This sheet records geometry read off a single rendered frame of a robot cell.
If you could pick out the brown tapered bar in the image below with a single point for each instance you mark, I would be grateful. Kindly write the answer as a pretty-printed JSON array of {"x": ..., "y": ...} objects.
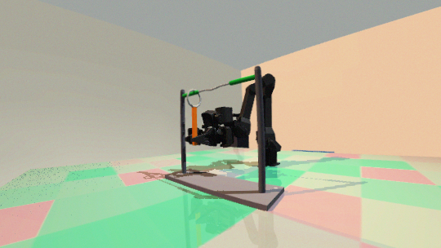
[{"x": 194, "y": 116}]

